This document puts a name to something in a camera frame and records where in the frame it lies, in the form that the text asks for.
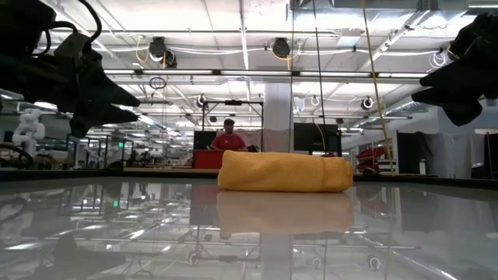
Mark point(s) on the small black monitor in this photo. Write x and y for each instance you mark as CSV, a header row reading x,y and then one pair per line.
x,y
203,140

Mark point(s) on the orange towel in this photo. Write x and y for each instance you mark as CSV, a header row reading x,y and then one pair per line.
x,y
284,173

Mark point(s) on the large black screen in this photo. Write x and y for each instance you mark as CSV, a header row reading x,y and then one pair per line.
x,y
315,136

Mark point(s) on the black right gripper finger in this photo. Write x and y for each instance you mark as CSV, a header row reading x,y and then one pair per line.
x,y
461,107
463,79

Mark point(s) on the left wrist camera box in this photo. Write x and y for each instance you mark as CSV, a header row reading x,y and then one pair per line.
x,y
72,44

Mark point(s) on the person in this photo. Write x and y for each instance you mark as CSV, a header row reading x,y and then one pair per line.
x,y
229,141

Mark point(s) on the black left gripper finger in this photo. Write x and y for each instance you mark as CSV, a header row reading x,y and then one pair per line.
x,y
97,118
105,93

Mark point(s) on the long ceiling light bar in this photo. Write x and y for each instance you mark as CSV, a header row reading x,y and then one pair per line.
x,y
253,72

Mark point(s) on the white robot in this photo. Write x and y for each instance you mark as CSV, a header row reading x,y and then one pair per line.
x,y
28,130

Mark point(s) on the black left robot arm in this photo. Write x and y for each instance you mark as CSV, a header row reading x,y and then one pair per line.
x,y
21,25

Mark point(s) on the black partition panel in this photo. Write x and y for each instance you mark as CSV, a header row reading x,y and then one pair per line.
x,y
410,153

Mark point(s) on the red table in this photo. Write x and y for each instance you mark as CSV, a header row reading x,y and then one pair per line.
x,y
206,159

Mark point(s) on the white square pillar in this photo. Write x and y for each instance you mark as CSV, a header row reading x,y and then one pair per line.
x,y
278,109

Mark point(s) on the black metal frame rig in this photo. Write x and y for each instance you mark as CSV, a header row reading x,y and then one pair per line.
x,y
232,102

